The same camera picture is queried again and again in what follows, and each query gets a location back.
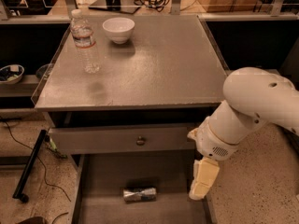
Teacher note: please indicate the silver redbull can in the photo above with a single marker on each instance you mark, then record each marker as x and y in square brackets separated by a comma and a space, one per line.
[139, 194]

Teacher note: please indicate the clear plastic water bottle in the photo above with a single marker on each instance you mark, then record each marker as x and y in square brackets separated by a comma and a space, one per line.
[85, 43]

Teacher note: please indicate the round brass drawer knob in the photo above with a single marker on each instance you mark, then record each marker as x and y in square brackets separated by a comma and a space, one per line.
[141, 141]

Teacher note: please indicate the white bowl with clutter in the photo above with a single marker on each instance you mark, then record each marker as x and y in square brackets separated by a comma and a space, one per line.
[11, 74]

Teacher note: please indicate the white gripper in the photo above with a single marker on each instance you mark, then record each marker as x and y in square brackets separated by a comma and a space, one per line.
[210, 142]

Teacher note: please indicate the top grey drawer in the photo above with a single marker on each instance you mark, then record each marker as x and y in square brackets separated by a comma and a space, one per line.
[118, 139]

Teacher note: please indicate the grey wooden drawer cabinet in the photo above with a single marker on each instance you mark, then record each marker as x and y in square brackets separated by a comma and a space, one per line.
[169, 72]

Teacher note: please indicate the dark bowl on shelf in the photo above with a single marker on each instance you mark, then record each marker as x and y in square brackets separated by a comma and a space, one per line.
[43, 69]

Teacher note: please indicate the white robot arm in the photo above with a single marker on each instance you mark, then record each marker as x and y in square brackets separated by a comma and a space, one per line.
[252, 98]

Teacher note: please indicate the black bar on floor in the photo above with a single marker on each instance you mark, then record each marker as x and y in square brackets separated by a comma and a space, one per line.
[18, 193]

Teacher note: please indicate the middle grey open drawer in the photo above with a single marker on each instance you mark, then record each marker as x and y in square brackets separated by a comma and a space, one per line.
[102, 178]

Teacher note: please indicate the black monitor stand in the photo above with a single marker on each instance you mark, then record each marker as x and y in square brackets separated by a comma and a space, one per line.
[121, 6]

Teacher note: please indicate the white ceramic bowl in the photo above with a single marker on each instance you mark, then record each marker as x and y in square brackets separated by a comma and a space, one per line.
[119, 29]

